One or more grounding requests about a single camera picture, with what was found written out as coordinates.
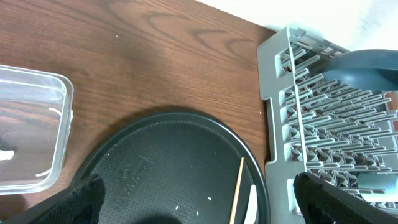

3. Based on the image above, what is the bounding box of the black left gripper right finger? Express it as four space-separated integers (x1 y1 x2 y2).
294 172 397 224

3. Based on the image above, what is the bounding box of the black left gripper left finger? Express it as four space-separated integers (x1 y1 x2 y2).
5 175 106 224

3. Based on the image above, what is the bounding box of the light blue plastic cup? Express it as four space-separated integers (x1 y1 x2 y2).
358 173 397 202

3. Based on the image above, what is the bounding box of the white napkin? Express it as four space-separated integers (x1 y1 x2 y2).
0 150 14 161

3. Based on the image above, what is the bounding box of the dark blue round plate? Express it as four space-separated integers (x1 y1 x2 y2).
321 49 397 91

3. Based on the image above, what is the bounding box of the grey dishwasher rack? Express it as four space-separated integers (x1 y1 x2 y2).
257 26 397 223

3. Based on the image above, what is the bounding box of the light blue plastic knife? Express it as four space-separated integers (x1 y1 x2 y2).
243 185 257 224

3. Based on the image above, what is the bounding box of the wooden chopstick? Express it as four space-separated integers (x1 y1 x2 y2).
229 157 244 224

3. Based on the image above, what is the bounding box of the black round tray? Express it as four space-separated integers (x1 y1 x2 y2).
72 111 271 223

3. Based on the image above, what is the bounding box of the clear plastic bin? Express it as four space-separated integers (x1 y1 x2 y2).
1 65 74 195

